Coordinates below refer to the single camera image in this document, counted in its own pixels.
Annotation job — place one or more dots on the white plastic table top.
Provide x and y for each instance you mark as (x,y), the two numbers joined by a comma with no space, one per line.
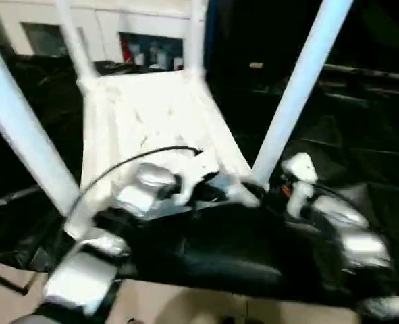
(135,118)

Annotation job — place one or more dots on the white plastic table leg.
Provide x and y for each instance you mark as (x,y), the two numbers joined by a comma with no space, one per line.
(17,118)
(297,84)
(194,33)
(76,44)

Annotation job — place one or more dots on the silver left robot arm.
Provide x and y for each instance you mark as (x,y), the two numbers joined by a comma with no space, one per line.
(141,192)

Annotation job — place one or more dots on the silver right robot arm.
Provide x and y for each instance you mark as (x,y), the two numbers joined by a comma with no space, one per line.
(354,236)

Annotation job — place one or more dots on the small tan label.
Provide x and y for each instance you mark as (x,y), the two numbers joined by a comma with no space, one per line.
(256,65)

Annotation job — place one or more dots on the black right robot foot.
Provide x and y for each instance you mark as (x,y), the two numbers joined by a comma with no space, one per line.
(233,320)

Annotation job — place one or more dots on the small white cup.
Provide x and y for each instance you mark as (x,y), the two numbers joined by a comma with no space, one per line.
(178,62)

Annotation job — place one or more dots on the black metal rod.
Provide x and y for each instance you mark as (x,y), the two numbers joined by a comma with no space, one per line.
(371,72)

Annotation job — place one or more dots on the white blue carton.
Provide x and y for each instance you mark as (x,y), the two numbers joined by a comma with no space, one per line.
(157,54)

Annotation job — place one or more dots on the small white jar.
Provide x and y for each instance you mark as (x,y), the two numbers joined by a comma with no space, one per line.
(139,58)

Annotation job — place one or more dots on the dark blue hanging cloth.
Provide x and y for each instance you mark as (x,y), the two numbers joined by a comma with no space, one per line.
(212,30)

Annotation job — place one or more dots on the white glass-door cabinet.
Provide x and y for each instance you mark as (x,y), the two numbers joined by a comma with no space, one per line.
(118,17)

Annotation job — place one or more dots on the silver left robot leg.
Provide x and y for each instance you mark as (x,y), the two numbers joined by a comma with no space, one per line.
(30,319)

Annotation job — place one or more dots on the black metal stand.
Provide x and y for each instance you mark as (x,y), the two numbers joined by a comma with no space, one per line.
(3,280)

